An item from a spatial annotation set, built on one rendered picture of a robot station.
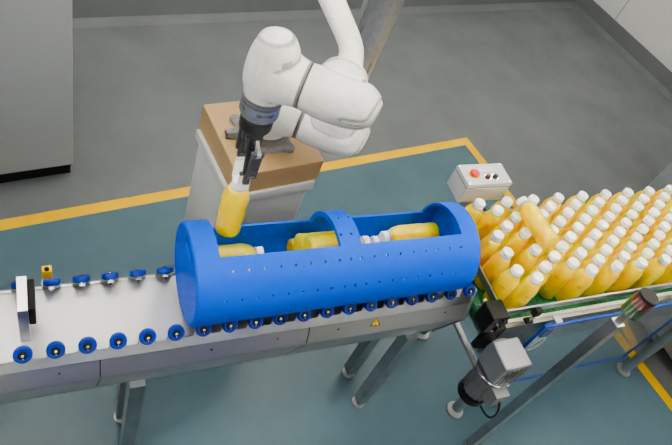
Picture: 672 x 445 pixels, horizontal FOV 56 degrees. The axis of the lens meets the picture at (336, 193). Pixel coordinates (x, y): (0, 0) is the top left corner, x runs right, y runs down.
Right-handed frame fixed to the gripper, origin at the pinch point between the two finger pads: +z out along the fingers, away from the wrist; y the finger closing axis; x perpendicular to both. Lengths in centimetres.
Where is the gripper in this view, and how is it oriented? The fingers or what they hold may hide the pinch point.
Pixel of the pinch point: (242, 174)
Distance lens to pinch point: 155.5
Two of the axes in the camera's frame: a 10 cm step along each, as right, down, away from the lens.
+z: -2.8, 6.4, 7.1
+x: 9.1, -0.6, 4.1
